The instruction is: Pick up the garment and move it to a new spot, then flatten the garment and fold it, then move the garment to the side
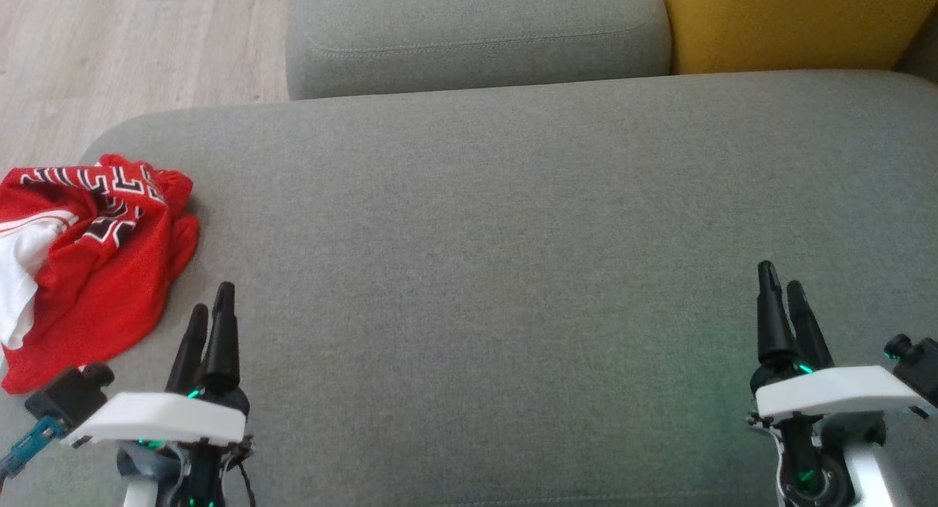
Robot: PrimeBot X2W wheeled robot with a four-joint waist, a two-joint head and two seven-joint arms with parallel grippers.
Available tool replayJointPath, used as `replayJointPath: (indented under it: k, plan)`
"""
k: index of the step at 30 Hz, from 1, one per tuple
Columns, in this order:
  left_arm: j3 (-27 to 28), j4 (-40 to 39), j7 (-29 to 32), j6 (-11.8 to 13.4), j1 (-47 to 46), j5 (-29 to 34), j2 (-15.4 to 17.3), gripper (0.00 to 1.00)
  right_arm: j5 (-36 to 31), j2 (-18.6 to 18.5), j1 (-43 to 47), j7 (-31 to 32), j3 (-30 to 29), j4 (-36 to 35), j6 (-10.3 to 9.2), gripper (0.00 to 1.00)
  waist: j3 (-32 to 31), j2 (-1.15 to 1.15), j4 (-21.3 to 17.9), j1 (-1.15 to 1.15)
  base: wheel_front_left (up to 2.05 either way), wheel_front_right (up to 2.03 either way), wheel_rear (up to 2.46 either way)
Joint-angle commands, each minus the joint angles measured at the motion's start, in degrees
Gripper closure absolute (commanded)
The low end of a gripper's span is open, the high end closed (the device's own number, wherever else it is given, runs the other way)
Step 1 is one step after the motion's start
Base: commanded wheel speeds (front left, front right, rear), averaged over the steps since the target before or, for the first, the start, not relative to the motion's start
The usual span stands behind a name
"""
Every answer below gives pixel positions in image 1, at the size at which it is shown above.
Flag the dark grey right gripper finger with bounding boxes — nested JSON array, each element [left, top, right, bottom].
[[787, 280, 835, 369], [756, 261, 800, 368]]

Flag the white and dark right gripper body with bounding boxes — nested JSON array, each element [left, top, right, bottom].
[[747, 363, 926, 507]]

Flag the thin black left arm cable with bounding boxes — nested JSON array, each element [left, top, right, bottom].
[[233, 440, 258, 507]]

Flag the mustard yellow cushion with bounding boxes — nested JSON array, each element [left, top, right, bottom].
[[657, 0, 938, 76]]

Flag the grey sofa back cushion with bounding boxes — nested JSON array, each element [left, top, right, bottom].
[[284, 0, 673, 101]]

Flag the red basketball jersey white sleeves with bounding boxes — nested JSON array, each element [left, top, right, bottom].
[[0, 153, 196, 350]]

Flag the white and dark left gripper body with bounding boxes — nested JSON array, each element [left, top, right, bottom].
[[62, 390, 254, 507]]

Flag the teal left camera connector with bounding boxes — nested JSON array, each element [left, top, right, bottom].
[[0, 415, 68, 480]]

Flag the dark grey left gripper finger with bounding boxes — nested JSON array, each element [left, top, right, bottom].
[[199, 281, 241, 393], [166, 304, 210, 393]]

